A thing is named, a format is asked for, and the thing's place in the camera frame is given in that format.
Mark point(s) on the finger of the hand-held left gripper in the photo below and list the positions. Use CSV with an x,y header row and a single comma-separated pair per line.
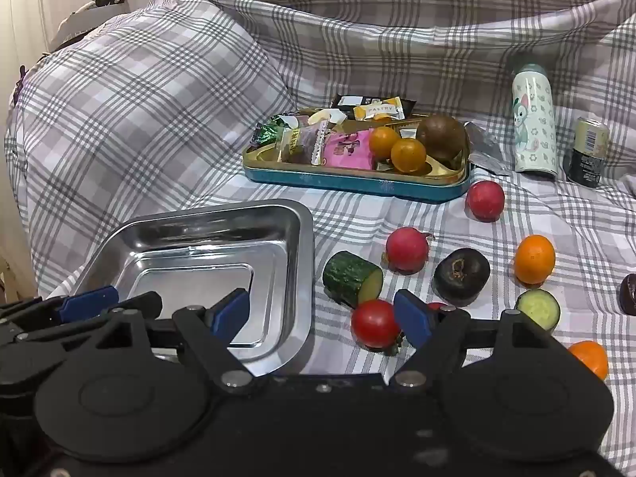
x,y
141,304
87,304

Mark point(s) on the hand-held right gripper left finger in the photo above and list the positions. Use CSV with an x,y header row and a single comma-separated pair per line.
x,y
229,315

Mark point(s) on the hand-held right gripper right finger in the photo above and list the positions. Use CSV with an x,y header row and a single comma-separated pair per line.
x,y
412,318

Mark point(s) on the red tomato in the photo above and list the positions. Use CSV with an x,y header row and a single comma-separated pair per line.
x,y
436,305
373,324

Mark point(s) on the stainless steel tray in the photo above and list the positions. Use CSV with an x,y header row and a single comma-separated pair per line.
x,y
198,258

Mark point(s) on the dark round fruit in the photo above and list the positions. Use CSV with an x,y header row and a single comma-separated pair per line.
x,y
462,276

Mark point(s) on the cucumber chunk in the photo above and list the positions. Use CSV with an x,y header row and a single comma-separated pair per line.
x,y
350,276

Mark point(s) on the cucumber slice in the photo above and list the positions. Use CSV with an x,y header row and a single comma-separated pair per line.
x,y
538,308

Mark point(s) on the blue tin tray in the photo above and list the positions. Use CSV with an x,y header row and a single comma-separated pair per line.
x,y
357,181

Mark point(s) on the small orange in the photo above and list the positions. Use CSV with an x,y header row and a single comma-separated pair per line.
x,y
408,155
384,140

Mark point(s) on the pink snack packet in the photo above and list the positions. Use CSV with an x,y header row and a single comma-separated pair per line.
x,y
348,153

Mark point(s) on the silver foil wrapper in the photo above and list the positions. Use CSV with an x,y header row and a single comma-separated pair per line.
x,y
484,151

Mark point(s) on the brown kiwi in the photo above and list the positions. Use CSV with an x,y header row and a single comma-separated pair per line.
x,y
442,136

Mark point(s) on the green foil candy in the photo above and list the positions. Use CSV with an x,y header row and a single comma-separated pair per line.
x,y
266,132

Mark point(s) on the clear dried fruit packet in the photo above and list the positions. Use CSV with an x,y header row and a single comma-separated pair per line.
x,y
304,141

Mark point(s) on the grey plaid blanket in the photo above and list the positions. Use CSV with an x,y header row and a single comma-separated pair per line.
x,y
149,109

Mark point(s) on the yellow pastry packet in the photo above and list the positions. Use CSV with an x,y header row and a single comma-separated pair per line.
x,y
382,109

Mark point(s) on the dark brown chestnut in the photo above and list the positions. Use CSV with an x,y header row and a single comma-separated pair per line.
x,y
628,294

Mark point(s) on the white wrapped candy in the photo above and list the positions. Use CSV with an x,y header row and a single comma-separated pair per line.
x,y
329,117

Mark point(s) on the black snack packet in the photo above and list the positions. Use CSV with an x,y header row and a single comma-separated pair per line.
x,y
350,101

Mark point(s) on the purple patterned cloth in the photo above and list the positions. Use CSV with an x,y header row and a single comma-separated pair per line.
x,y
20,82

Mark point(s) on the white cartoon thermos bottle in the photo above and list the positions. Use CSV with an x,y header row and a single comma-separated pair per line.
x,y
534,119

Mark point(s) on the dark drink can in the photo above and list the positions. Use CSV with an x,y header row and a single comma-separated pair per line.
x,y
589,151

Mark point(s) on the beige patterned pillow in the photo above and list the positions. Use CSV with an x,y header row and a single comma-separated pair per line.
x,y
94,2

